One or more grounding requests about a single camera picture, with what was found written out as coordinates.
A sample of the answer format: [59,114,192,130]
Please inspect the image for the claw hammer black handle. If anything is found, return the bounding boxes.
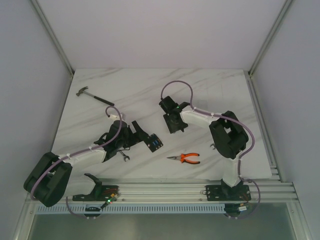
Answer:
[76,86,115,107]

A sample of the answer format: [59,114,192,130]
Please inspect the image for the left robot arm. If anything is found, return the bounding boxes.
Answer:
[23,120,153,207]

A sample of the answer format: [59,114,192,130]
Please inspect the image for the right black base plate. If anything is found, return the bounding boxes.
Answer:
[205,184,252,202]

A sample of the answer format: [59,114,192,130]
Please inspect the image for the right aluminium frame post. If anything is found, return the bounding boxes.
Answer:
[248,0,295,77]

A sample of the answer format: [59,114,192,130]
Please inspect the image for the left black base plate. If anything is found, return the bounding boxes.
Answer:
[72,185,119,202]

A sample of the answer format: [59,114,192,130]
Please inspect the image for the aluminium frame post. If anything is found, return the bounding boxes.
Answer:
[29,0,75,79]
[248,0,295,77]

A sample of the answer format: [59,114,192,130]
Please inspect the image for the black fuse box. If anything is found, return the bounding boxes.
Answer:
[144,133,163,153]

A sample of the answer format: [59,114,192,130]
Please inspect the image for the left silver wrench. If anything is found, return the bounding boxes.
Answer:
[118,150,130,162]

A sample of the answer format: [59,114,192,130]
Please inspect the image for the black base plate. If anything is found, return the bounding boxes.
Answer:
[205,184,252,202]
[72,185,119,202]

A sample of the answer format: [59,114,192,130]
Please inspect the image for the clear plastic fuse box cover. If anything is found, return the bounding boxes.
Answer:
[197,100,208,111]

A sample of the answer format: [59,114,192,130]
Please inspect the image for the white slotted cable duct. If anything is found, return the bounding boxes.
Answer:
[35,203,226,215]

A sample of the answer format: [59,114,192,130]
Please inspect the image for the left aluminium frame post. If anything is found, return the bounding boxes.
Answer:
[29,0,75,79]

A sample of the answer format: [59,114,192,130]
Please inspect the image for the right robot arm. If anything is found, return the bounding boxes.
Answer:
[159,96,249,200]

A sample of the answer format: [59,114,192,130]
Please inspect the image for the orange handled needle-nose pliers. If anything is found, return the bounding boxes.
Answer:
[167,153,201,165]

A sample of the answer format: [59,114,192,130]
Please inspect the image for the aluminium mounting rail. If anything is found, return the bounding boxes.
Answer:
[26,177,299,203]

